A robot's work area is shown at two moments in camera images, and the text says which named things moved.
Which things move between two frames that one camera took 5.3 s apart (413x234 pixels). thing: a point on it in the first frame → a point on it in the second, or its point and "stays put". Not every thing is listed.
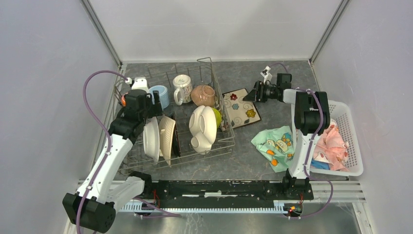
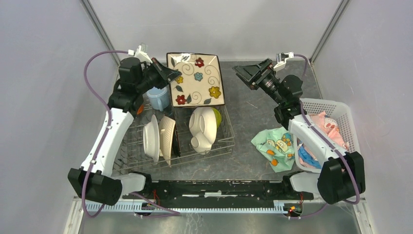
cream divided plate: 202,125 stays put
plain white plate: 151,138 stays put
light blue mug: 163,94 stays put
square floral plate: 236,112 → 200,84
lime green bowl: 218,117 stays put
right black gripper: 256,95 → 248,73
